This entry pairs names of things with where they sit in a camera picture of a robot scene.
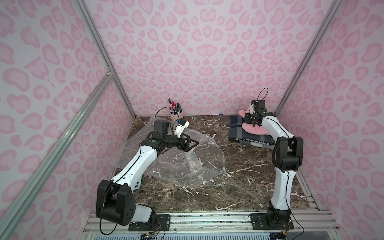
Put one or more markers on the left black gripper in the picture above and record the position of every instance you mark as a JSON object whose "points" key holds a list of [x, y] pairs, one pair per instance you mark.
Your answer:
{"points": [[183, 142]]}

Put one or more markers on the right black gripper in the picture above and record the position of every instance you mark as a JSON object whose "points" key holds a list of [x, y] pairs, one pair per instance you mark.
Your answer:
{"points": [[250, 118]]}

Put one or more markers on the pink fleece blanket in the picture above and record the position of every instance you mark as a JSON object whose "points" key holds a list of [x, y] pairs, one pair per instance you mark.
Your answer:
{"points": [[251, 129]]}

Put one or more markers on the navy blue plaid blanket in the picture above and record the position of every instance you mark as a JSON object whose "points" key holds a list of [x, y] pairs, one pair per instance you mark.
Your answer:
{"points": [[238, 134]]}

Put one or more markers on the grey black checked blanket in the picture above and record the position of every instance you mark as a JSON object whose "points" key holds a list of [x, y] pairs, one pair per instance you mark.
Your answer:
{"points": [[259, 145]]}

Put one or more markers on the clear plastic vacuum bag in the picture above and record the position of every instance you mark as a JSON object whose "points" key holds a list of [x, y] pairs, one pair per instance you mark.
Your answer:
{"points": [[188, 169]]}

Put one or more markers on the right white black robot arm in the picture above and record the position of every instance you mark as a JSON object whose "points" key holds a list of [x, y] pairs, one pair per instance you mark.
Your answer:
{"points": [[287, 157]]}

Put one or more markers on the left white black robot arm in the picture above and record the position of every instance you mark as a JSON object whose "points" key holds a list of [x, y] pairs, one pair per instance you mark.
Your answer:
{"points": [[115, 200]]}

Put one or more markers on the pink metal pen cup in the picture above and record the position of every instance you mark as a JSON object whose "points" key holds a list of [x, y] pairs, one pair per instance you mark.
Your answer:
{"points": [[175, 116]]}

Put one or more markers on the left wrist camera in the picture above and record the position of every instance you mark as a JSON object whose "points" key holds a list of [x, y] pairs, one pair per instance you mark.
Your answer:
{"points": [[180, 127]]}

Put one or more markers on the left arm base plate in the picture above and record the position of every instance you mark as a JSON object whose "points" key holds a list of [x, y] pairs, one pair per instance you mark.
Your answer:
{"points": [[157, 222]]}

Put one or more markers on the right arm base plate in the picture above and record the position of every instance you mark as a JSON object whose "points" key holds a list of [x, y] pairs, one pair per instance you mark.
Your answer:
{"points": [[269, 221]]}

